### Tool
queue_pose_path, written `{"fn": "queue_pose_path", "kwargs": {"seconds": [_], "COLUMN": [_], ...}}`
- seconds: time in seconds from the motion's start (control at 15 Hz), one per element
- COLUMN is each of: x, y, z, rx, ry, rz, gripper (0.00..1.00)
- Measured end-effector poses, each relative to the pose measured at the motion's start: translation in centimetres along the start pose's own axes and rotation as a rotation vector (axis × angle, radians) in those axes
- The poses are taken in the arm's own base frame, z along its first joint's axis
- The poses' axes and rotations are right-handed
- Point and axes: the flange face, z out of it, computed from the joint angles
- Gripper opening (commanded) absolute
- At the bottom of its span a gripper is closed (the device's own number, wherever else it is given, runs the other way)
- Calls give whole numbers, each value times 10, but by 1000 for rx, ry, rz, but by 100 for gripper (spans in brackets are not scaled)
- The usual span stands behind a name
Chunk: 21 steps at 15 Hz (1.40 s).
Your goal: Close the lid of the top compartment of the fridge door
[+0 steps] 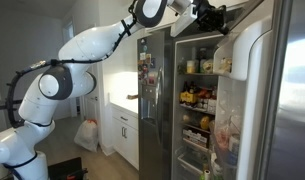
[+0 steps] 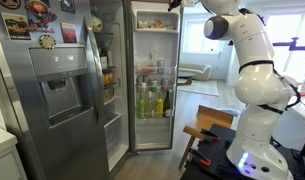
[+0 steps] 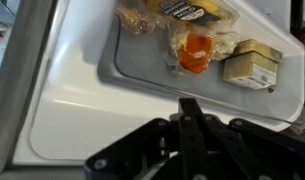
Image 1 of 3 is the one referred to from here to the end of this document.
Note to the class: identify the white bottle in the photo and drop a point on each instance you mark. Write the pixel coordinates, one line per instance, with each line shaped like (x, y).
(207, 175)

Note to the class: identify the white trash bag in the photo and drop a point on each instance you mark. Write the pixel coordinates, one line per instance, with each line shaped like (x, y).
(87, 135)

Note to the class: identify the yellow round fruit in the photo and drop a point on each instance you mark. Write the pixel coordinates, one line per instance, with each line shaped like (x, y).
(205, 122)

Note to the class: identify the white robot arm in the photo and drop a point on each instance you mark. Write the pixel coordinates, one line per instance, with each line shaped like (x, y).
(88, 43)

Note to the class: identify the white tub with blue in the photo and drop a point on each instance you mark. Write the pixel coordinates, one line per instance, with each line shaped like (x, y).
(234, 143)

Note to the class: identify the white cabinet above fridge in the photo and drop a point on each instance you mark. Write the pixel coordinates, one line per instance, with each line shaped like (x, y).
(232, 8)

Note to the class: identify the red food package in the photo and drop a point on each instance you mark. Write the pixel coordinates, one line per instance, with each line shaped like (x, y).
(222, 137)

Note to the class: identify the white room door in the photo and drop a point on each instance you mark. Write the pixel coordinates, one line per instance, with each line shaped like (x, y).
(91, 90)

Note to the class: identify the dark glass jar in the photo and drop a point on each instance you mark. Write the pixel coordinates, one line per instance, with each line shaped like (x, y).
(202, 55)

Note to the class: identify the white lower kitchen cabinet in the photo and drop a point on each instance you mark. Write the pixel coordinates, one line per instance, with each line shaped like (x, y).
(125, 133)

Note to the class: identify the stainless freezer door with magnets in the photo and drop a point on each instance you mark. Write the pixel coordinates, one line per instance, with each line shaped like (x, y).
(150, 143)

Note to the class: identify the yellow food tub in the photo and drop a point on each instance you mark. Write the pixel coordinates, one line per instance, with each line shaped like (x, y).
(208, 66)

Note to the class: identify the white printed food box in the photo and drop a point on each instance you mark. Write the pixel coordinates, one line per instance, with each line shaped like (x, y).
(194, 137)

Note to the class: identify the black horizontal bar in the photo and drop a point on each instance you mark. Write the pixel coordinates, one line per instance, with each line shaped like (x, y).
(0, 107)

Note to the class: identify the yellow bottle carton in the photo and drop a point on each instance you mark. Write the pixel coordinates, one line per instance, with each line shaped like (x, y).
(188, 97)

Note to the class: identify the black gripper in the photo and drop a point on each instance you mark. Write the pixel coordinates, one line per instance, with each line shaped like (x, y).
(205, 13)

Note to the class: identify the stainless steel fridge body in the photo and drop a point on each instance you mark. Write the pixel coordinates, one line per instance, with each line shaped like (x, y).
(178, 110)

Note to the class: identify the black pegboard robot base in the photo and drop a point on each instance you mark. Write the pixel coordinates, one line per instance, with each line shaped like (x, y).
(63, 168)

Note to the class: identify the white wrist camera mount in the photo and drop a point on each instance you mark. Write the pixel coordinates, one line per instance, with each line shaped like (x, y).
(183, 20)

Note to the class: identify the white round container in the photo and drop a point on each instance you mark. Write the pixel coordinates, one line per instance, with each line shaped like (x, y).
(191, 66)

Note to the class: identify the stainless open fridge door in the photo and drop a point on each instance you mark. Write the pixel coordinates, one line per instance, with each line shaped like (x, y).
(255, 100)

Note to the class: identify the butter pack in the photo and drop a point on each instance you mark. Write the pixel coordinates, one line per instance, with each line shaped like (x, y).
(226, 65)

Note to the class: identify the clear crisper drawer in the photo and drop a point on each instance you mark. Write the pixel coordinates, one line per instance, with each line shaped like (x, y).
(190, 163)

